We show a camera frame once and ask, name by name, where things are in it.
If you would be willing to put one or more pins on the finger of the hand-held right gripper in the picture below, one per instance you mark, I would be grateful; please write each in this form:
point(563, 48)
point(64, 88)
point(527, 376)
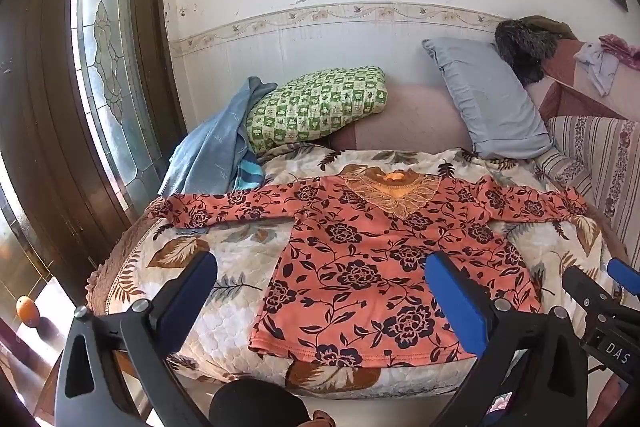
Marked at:
point(580, 282)
point(625, 274)

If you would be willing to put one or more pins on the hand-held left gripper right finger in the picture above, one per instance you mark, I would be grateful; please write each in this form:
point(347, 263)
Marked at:
point(457, 302)

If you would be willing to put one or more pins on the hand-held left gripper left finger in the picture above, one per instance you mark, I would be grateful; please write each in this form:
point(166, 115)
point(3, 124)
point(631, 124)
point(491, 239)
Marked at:
point(192, 279)

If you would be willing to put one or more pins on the orange floral shirt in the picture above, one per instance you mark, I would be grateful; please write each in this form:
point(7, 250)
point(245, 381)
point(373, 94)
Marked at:
point(360, 257)

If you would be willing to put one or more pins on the leaf print blanket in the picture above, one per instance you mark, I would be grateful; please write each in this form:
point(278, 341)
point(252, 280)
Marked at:
point(235, 257)

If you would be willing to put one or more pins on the brown scalloped bedspread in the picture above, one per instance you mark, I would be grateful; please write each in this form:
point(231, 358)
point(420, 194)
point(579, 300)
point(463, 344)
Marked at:
point(112, 267)

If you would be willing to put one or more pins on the teal striped garment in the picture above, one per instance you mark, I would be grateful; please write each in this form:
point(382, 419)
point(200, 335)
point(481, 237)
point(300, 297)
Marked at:
point(250, 174)

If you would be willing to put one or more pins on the striped floral cushion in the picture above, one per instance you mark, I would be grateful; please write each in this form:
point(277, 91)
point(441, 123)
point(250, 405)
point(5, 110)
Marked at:
point(600, 157)

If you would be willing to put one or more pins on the blue-grey sweater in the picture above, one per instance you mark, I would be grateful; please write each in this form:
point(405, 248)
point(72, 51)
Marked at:
point(210, 152)

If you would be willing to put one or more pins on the orange fruit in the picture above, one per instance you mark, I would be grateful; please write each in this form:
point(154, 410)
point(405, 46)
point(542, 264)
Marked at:
point(28, 312)

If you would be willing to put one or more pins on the mauve backrest cushion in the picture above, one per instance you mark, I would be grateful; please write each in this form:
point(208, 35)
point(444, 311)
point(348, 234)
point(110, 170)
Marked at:
point(410, 122)

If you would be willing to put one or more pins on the grey-blue pillow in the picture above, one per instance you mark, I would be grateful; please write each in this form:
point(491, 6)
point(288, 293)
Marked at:
point(490, 102)

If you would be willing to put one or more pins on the white crumpled cloth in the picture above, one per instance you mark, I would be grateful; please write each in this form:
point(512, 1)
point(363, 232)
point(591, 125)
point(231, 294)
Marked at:
point(600, 64)

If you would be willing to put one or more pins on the green checked pillow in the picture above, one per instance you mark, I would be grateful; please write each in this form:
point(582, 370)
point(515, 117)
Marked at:
point(320, 107)

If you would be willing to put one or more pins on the pink crumpled cloth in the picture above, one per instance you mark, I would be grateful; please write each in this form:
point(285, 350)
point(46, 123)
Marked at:
point(622, 49)

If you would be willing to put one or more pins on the dark wooden glazed door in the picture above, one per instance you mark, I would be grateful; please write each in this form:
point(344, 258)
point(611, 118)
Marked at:
point(40, 107)

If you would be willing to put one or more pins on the dark furry cushion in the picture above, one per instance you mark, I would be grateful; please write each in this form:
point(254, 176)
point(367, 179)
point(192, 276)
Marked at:
point(522, 52)

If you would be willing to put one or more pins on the olive green cloth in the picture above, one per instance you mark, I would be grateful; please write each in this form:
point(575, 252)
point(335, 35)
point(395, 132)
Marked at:
point(555, 27)

